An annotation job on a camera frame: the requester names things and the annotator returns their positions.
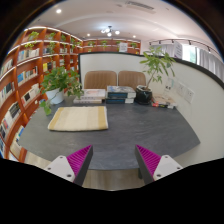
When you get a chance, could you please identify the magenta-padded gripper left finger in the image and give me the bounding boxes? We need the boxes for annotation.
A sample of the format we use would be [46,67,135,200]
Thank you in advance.
[44,144,94,187]

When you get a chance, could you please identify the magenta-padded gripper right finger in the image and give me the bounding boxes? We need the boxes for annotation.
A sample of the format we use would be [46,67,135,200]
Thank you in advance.
[134,144,184,185]

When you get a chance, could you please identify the cream towel with yellow stripes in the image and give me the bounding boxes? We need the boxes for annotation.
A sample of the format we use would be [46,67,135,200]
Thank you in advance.
[47,105,110,132]

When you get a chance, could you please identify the small stack of books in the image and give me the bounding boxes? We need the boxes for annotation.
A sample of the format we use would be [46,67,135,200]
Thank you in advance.
[151,94,179,110]

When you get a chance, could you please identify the white book with plain cover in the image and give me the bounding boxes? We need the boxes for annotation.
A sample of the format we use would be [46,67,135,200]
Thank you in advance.
[73,96,104,105]

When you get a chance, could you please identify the small tree in black pot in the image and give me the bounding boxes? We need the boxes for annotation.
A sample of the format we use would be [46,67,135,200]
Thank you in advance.
[134,46,177,106]

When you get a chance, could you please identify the thin blue-spined book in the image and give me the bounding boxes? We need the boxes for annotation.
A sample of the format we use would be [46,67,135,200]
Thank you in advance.
[105,97,135,105]

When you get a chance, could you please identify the white book with face cover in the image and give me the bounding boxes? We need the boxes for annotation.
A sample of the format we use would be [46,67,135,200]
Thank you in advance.
[80,88,107,100]

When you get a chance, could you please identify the pothos plant in white pot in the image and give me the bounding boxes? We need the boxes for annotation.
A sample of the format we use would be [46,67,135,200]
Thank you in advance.
[39,66,84,116]

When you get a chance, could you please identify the blue-spined book with photo cover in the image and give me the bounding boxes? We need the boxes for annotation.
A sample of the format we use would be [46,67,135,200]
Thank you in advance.
[106,85,137,100]

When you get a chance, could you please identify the orange wooden bookshelf unit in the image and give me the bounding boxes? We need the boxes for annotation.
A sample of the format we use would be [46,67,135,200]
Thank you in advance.
[0,26,143,163]

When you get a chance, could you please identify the brown leather chair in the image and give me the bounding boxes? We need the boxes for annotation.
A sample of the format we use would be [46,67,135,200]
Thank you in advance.
[83,70,118,90]
[117,70,147,91]

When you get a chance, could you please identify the white sheer curtain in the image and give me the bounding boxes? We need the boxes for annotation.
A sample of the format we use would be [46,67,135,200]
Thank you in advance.
[149,42,224,81]

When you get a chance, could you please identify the white poster on shelf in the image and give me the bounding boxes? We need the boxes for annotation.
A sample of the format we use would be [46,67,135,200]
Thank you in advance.
[118,42,129,53]

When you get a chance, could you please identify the ceiling lamp with round bulbs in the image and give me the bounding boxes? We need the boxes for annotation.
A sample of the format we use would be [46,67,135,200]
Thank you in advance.
[100,25,121,38]

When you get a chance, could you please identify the ceiling air vent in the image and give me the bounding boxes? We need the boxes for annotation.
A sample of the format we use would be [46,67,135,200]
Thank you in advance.
[124,0,156,14]

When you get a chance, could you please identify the white wall socket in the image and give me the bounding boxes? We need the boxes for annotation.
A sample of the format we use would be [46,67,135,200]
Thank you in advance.
[175,82,187,98]
[184,87,196,104]

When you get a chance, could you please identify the black ceiling track light rail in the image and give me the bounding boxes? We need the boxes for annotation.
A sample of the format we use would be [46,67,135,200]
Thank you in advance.
[148,38,214,52]

